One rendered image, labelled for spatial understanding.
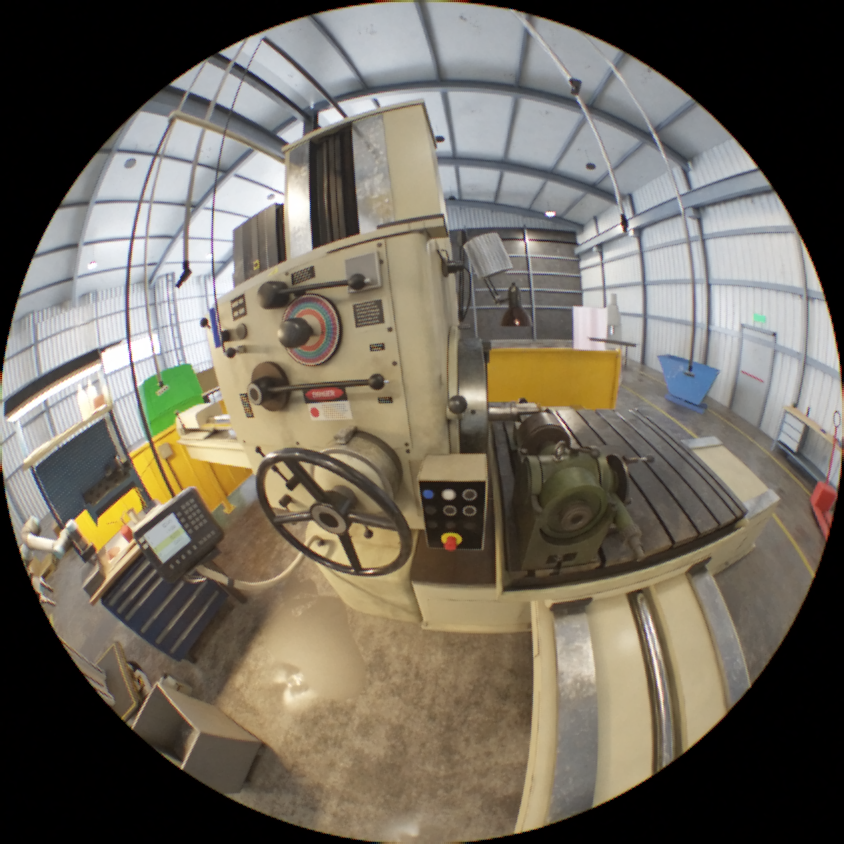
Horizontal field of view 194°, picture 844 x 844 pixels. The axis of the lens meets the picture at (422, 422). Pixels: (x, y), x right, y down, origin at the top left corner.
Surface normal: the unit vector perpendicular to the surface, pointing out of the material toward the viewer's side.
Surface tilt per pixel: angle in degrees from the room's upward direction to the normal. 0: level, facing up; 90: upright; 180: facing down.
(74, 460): 90
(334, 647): 0
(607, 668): 0
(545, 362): 90
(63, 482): 90
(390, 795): 0
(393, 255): 90
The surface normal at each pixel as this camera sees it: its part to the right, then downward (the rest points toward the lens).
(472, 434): -0.20, 0.26
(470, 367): -0.20, -0.44
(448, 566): -0.11, -0.91
